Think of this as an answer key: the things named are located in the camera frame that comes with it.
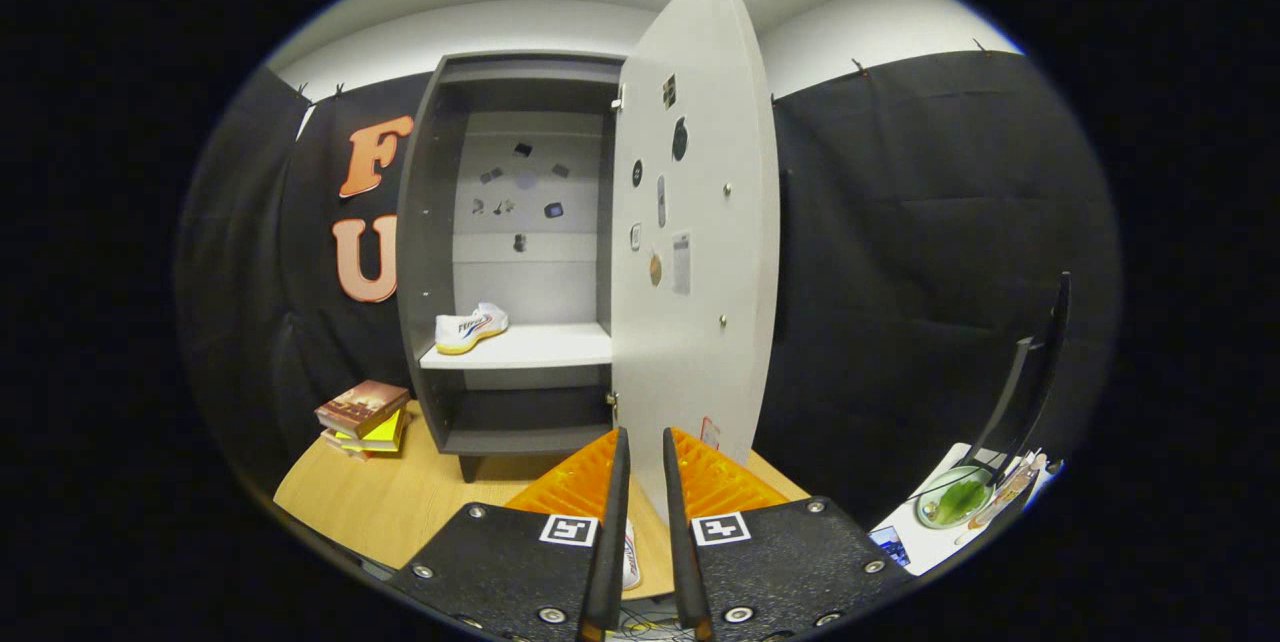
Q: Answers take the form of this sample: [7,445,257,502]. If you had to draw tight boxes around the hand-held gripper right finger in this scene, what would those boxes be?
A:
[662,425,916,642]

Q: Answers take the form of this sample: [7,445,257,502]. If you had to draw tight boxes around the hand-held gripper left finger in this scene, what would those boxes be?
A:
[385,425,633,642]

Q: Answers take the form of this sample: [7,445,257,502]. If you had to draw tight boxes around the beige shoe cabinet door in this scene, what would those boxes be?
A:
[610,0,781,528]

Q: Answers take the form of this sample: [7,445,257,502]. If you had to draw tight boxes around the dark grey shoe cabinet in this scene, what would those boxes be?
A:
[395,50,626,483]

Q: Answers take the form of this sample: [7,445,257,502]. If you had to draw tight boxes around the white cabinet shelf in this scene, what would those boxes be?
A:
[418,322,613,371]

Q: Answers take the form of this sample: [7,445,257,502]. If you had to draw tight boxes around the small blue card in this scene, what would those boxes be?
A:
[872,525,913,568]

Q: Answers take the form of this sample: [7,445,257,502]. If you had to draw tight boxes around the yellow book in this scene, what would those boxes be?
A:
[335,409,409,453]

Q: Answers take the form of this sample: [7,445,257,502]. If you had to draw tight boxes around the white side table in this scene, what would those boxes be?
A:
[868,442,1061,578]

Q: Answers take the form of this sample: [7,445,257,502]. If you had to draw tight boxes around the thin pale book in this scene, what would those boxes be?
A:
[320,430,373,463]

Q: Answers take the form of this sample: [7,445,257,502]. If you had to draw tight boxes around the glass bowl with green contents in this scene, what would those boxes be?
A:
[915,465,996,531]

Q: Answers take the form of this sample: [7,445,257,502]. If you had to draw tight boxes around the brown book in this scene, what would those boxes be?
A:
[314,379,412,440]

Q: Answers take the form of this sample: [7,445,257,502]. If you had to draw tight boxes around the black backdrop cloth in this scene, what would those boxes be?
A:
[175,47,1121,533]

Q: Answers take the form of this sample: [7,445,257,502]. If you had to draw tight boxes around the black curved stand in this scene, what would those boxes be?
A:
[972,272,1073,471]

